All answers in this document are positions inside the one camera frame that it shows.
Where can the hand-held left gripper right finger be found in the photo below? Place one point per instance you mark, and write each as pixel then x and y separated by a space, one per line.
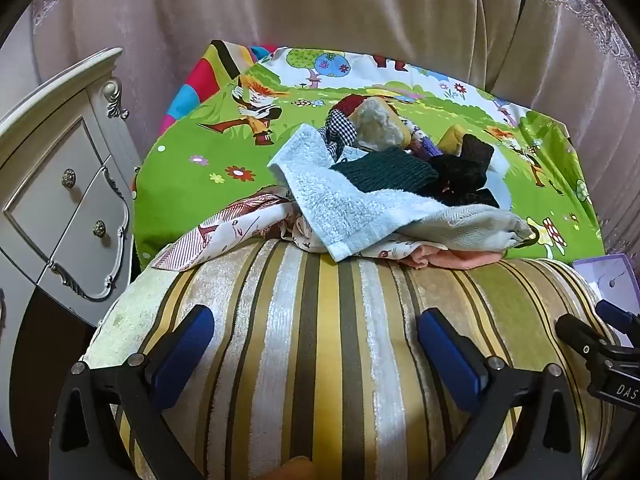
pixel 450 355

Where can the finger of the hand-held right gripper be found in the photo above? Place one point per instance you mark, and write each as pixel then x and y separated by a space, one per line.
pixel 617 316
pixel 580 332

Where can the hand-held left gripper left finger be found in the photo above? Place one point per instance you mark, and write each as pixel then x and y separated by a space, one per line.
pixel 182 345

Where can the purple storage box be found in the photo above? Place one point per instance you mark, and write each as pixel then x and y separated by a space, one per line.
pixel 600 270

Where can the grey herringbone cloth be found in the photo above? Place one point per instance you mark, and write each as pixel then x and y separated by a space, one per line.
pixel 465 227

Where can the light blue towel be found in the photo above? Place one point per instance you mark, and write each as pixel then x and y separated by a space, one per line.
pixel 320 195

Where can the yellow sponge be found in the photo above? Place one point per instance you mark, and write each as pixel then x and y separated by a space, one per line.
pixel 450 140

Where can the pink towel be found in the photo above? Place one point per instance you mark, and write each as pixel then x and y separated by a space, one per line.
pixel 450 259

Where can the white red printed scarf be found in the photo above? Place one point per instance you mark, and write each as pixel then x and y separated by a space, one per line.
pixel 225 230

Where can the white carved dresser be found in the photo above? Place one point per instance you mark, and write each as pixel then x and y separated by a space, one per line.
pixel 65 210

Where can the black fuzzy cloth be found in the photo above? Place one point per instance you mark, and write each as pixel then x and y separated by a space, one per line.
pixel 465 170

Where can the dark green knitted cloth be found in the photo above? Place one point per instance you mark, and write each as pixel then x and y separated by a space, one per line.
pixel 385 170

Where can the purple knitted sock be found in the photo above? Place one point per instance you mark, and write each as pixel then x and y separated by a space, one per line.
pixel 427 147

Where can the green cartoon printed sheet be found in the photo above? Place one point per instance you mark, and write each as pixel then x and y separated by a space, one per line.
pixel 200 135

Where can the pink lace trimmed curtain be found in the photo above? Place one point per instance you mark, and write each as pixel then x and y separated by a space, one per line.
pixel 100 20
pixel 575 85

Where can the white fluffy cloth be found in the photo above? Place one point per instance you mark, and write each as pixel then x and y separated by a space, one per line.
pixel 375 120

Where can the black white houndstooth cloth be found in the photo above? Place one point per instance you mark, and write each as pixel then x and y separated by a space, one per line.
pixel 340 127

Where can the dark red knitted hat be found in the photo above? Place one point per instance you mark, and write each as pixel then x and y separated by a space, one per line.
pixel 350 105

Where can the beige satin curtain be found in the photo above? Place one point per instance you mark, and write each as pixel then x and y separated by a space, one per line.
pixel 325 10

